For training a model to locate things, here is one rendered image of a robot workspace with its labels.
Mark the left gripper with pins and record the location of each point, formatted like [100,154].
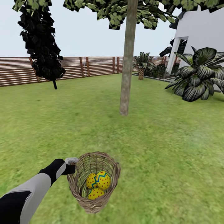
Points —
[71,170]

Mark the wicker basket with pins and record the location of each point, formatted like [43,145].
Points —
[93,206]

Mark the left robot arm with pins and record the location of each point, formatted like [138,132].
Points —
[19,204]

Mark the tree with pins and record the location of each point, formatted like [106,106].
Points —
[136,11]
[41,45]

